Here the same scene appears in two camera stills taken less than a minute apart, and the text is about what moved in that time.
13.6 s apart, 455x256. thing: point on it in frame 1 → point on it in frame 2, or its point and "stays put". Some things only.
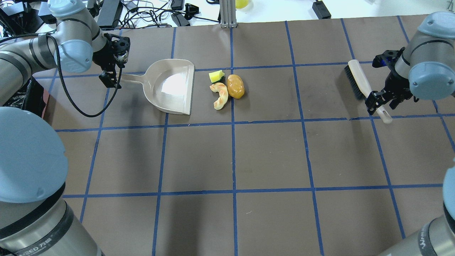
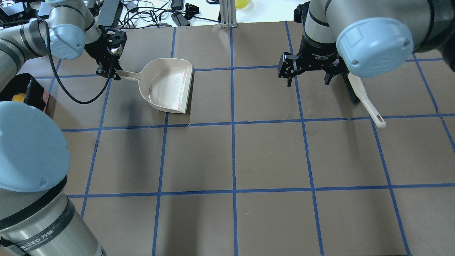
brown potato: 235,87 → 19,97
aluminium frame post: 227,10 stays put
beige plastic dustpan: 167,84 stays put
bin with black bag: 32,96 stays put
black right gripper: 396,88 → 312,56
